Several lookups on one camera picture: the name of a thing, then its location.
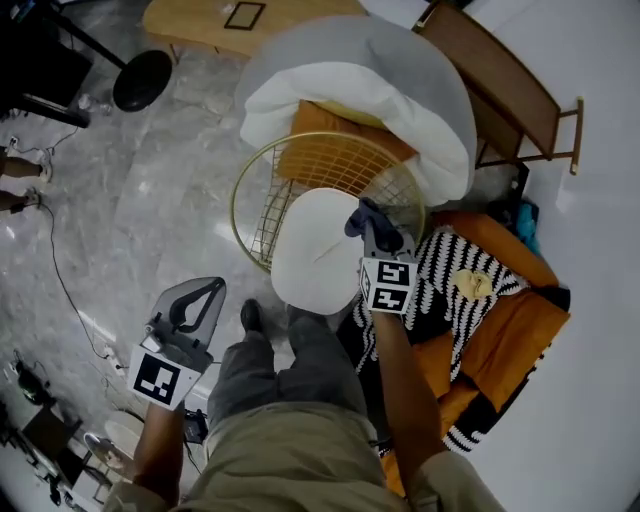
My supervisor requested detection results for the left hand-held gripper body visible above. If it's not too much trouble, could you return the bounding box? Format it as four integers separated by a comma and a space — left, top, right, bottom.
127, 324, 215, 412

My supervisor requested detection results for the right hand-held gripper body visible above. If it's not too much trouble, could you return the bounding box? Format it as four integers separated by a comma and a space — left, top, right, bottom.
358, 247, 419, 315

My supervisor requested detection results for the dark blue cloth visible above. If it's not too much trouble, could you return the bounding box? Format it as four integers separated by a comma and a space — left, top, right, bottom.
344, 196, 406, 253

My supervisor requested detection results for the white round seat cushion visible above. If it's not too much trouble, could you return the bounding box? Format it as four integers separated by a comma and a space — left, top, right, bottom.
269, 186, 372, 317

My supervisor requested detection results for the gold wire grid chair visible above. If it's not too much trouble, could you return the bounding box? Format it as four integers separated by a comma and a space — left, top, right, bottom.
229, 130, 427, 274

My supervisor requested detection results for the person's right forearm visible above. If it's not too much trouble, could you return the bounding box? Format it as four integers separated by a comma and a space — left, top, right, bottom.
371, 310, 452, 501

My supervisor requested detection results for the person's left forearm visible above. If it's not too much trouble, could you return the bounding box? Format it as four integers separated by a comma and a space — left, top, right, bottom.
131, 401, 187, 507

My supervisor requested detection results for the black white patterned cushion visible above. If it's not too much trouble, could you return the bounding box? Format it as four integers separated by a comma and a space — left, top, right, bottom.
348, 226, 557, 454

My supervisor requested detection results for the orange square cushion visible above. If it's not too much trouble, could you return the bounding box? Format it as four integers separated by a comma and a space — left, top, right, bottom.
275, 99, 417, 197

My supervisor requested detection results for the yellow cushion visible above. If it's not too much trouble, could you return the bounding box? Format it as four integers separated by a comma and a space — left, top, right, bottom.
311, 98, 389, 131

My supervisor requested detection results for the grey round lounge chair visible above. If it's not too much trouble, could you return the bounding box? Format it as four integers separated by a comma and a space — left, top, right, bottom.
233, 14, 479, 199

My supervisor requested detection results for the person's left black shoe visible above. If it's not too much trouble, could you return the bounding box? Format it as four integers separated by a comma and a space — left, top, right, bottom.
239, 297, 266, 334

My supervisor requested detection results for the round white plate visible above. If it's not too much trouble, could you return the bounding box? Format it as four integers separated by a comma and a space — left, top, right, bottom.
104, 410, 147, 454

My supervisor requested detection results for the black device with screen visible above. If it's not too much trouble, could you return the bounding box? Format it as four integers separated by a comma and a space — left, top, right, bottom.
181, 408, 209, 447

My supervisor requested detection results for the beige crumpled cloth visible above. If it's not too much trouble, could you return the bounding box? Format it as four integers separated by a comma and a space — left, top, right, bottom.
453, 268, 494, 301

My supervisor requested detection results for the small orange pillow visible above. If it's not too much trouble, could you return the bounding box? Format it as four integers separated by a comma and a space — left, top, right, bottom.
409, 329, 457, 397
434, 384, 482, 437

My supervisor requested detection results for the round metal tray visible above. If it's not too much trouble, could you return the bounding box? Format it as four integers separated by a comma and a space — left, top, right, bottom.
81, 431, 127, 474

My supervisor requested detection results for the orange sofa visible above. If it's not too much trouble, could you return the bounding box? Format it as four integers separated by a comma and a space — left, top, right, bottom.
343, 208, 572, 501

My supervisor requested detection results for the dark wooden side table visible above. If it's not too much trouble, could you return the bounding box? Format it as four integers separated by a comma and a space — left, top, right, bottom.
19, 399, 84, 482

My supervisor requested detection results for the blue bag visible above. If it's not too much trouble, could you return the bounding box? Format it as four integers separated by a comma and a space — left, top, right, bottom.
516, 201, 542, 252

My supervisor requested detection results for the black device with green light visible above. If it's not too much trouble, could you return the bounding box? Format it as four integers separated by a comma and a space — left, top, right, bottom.
11, 359, 52, 407

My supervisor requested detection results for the large orange pillow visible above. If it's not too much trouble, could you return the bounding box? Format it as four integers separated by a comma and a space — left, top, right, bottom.
379, 449, 407, 497
451, 286, 572, 417

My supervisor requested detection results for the person's beige shirt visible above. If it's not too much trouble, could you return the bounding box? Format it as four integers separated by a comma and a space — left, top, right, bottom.
101, 399, 502, 512

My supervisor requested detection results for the brown wooden shelf rack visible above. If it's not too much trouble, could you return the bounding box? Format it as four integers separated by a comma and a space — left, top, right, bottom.
411, 0, 586, 177

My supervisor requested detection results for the black standing fan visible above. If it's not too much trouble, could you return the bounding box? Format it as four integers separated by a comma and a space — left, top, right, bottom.
47, 0, 174, 114

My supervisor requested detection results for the light wooden low table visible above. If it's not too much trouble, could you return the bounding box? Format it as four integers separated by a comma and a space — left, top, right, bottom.
141, 0, 369, 64

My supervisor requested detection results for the black cabinet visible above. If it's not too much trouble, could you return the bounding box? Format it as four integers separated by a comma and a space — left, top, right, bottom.
0, 0, 94, 129

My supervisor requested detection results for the long black floor cable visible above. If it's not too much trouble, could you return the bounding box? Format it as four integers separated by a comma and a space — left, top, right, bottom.
36, 199, 119, 362

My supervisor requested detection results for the black rectangular frame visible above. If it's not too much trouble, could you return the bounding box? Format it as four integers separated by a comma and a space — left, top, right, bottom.
223, 0, 267, 31

